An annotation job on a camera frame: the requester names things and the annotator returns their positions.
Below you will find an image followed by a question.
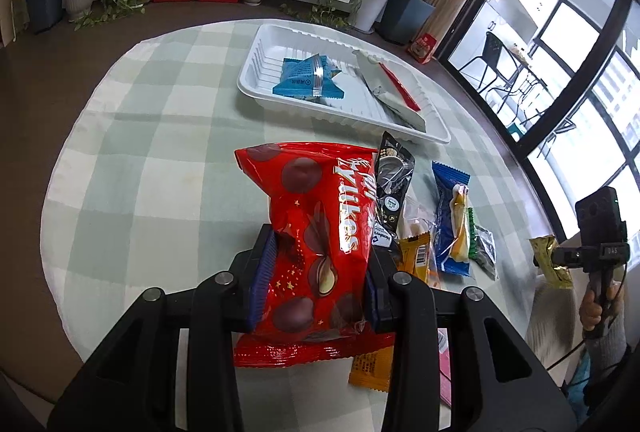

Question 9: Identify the balcony bistro table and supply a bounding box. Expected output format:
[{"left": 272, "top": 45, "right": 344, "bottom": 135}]
[{"left": 494, "top": 44, "right": 552, "bottom": 128}]

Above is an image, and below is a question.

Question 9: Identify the red gift bag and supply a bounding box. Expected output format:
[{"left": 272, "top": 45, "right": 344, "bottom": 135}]
[{"left": 406, "top": 33, "right": 438, "bottom": 65}]

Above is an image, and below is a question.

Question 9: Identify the dark blue snack packet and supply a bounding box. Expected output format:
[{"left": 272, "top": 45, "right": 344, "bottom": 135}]
[{"left": 432, "top": 161, "right": 471, "bottom": 276}]

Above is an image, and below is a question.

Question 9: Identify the left black balcony chair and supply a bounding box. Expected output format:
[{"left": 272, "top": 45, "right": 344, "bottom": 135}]
[{"left": 458, "top": 32, "right": 521, "bottom": 94}]

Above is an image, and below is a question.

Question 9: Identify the pink snack packet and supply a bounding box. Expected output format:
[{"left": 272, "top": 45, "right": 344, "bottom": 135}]
[{"left": 437, "top": 328, "right": 451, "bottom": 407}]

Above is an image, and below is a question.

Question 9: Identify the red chocolate snack bag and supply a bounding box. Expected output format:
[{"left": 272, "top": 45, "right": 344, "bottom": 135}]
[{"left": 234, "top": 142, "right": 376, "bottom": 368}]

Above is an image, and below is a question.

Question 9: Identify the clear orange cat snack packet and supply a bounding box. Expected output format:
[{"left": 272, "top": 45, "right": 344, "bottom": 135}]
[{"left": 398, "top": 196, "right": 436, "bottom": 239}]

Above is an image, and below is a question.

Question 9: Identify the black sliding door frame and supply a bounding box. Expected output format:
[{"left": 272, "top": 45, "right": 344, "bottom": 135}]
[{"left": 437, "top": 0, "right": 639, "bottom": 243}]

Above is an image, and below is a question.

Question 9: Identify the grey sleeved right forearm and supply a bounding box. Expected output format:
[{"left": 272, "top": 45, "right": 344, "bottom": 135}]
[{"left": 586, "top": 310, "right": 628, "bottom": 381}]

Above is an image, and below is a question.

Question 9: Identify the light blue triangular snack packet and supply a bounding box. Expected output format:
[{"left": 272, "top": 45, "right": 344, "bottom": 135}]
[{"left": 272, "top": 53, "right": 345, "bottom": 101}]

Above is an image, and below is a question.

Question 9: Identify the white plastic tray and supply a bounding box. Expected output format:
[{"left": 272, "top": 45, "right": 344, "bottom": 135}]
[{"left": 238, "top": 23, "right": 451, "bottom": 144}]

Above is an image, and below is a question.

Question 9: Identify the white and red snack packet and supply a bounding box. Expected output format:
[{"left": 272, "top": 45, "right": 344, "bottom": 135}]
[{"left": 352, "top": 50, "right": 426, "bottom": 132}]

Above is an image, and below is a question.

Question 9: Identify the green and red snack packet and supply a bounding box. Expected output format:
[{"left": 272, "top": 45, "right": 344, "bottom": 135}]
[{"left": 466, "top": 208, "right": 498, "bottom": 281}]

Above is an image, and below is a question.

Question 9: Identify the green checked tablecloth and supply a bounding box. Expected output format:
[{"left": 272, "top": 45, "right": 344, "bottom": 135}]
[{"left": 40, "top": 17, "right": 557, "bottom": 432}]

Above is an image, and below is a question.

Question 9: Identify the person's right hand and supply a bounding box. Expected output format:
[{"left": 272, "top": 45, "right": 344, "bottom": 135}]
[{"left": 579, "top": 281, "right": 624, "bottom": 331}]

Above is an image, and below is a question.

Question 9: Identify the black snack packet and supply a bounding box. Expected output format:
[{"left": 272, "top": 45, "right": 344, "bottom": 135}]
[{"left": 372, "top": 131, "right": 416, "bottom": 249}]

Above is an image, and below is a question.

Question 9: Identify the gold pie snack packet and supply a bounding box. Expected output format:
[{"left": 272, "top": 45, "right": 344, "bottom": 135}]
[{"left": 529, "top": 235, "right": 574, "bottom": 290}]

